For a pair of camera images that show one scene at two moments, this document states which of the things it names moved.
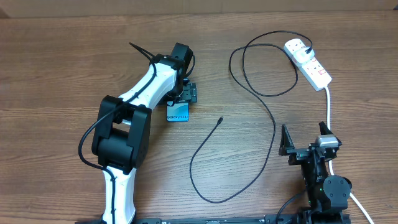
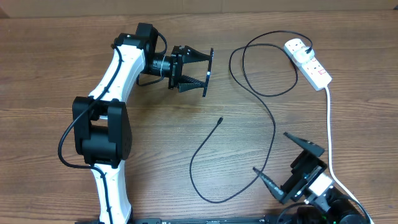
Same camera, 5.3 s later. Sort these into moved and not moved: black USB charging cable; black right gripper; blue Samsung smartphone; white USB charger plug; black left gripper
Moved: black right gripper; black USB charging cable; black left gripper; blue Samsung smartphone
Not moved: white USB charger plug
